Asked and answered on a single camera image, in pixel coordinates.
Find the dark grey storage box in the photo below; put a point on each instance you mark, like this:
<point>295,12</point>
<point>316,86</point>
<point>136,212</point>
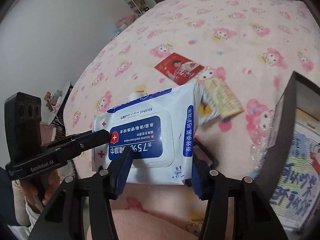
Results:
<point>299,101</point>

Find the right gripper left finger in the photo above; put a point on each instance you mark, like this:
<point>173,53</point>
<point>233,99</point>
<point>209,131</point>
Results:
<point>63,217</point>

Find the black square frame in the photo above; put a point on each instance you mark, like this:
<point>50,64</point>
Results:
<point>204,154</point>

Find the person's left hand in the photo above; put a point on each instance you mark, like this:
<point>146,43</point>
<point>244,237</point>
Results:
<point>27,193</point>

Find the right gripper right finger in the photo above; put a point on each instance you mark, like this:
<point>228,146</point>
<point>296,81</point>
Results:
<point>253,218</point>

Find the red envelope with man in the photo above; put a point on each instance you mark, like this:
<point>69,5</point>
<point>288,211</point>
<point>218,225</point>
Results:
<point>179,69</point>

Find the white wet wipes pack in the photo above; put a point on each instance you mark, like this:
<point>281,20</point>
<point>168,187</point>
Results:
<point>159,128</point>

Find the pink cartoon bed blanket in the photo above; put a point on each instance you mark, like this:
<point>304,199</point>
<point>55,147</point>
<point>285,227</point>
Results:
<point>253,45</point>

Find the girl yellow sticker sheet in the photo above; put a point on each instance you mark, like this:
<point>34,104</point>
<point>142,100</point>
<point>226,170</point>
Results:
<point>207,111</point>

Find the orange sticker sheet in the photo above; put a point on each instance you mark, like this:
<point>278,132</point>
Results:
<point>226,102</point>

